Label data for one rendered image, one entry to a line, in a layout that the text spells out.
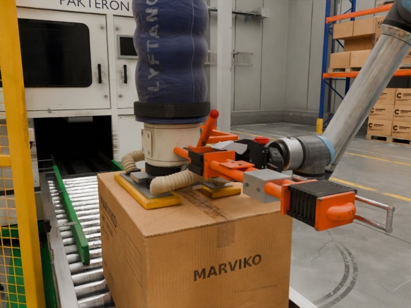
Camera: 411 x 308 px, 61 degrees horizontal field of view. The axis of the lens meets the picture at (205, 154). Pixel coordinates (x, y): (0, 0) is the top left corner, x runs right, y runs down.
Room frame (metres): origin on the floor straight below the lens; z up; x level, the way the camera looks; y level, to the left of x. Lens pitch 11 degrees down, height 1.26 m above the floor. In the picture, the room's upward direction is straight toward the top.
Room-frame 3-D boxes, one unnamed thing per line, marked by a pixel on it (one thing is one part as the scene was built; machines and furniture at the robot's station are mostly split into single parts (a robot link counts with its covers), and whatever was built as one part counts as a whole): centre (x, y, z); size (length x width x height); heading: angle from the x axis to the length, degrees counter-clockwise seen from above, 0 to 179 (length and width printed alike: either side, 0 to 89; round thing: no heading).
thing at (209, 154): (0.83, -0.02, 1.08); 0.10 x 0.08 x 0.06; 118
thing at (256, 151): (0.90, -0.14, 1.08); 0.12 x 0.09 x 0.08; 117
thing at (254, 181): (0.64, -0.12, 1.07); 0.07 x 0.07 x 0.04; 28
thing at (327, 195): (0.52, -0.17, 1.08); 0.08 x 0.07 x 0.05; 28
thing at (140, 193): (1.01, 0.19, 0.97); 0.34 x 0.10 x 0.05; 28
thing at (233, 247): (1.04, 0.08, 0.75); 0.60 x 0.40 x 0.40; 27
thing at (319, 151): (0.97, -0.29, 1.07); 0.12 x 0.09 x 0.10; 117
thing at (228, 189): (1.10, 0.02, 0.97); 0.34 x 0.10 x 0.05; 28
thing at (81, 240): (1.98, 0.88, 0.60); 1.60 x 0.10 x 0.09; 27
